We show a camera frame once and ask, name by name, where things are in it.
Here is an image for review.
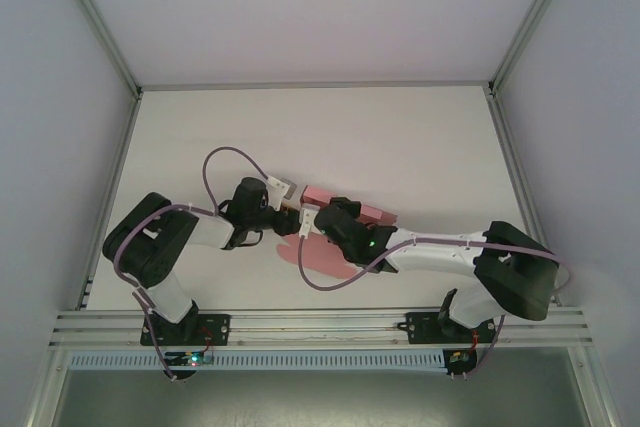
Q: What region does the pink paper box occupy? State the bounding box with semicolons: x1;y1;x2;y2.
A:
275;185;401;279

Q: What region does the circuit board with green light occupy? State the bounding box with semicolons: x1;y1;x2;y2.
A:
166;349;215;368

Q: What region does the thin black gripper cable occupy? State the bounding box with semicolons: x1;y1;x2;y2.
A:
230;227;265;250

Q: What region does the aluminium mounting rail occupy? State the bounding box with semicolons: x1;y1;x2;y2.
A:
48;307;595;352

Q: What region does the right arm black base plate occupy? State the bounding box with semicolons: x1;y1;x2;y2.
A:
405;310;505;347

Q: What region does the slotted grey cable duct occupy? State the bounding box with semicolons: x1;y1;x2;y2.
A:
66;349;447;373

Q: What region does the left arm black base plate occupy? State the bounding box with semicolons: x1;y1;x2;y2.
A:
138;313;232;348

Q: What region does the aluminium table side rail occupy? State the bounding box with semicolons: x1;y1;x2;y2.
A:
73;90;144;312
485;89;564;307

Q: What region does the aluminium frame post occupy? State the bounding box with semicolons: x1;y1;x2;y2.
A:
49;0;144;99
487;0;584;99

